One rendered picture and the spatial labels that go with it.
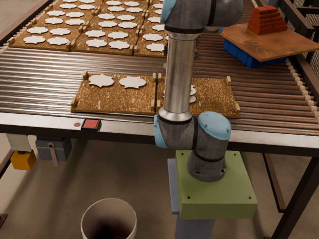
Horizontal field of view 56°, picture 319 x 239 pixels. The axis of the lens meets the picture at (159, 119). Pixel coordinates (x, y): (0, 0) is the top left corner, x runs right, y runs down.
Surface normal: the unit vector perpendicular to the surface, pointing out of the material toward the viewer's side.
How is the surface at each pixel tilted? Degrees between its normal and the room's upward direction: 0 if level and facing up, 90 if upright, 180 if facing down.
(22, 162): 90
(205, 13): 93
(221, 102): 0
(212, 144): 88
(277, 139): 0
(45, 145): 90
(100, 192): 0
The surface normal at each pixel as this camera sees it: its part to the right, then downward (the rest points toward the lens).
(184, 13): -0.10, 0.46
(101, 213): 0.52, 0.50
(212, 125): 0.18, -0.78
